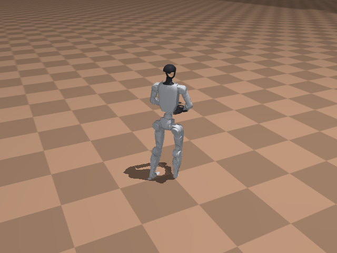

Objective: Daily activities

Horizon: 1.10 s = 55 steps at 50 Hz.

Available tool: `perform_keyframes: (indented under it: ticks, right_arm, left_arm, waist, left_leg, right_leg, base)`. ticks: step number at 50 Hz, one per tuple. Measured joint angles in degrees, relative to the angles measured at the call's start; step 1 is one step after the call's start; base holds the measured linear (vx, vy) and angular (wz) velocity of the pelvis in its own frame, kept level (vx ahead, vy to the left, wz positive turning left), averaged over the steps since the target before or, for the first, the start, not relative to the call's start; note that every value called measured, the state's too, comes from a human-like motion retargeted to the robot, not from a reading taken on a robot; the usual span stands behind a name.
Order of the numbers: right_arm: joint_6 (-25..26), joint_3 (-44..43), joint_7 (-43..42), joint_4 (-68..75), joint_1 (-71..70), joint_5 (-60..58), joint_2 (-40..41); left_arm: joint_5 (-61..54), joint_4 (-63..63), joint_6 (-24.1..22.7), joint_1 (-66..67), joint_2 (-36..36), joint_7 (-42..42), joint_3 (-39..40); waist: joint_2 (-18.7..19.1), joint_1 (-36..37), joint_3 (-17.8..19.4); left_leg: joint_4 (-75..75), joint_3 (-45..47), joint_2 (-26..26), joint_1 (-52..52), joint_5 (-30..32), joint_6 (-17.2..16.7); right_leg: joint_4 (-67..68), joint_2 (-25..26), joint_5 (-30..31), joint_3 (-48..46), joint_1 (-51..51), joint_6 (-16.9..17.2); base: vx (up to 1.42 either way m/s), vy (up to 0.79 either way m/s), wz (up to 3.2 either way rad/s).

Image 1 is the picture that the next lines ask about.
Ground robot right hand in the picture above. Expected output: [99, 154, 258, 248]
[173, 106, 187, 114]

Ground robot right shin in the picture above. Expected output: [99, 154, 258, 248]
[173, 151, 182, 178]

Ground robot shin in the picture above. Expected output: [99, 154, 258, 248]
[173, 151, 182, 178]
[150, 147, 161, 178]

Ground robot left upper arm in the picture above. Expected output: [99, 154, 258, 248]
[150, 82, 159, 105]

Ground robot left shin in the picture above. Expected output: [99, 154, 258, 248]
[150, 147, 161, 178]

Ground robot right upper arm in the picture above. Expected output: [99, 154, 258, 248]
[177, 85, 193, 109]

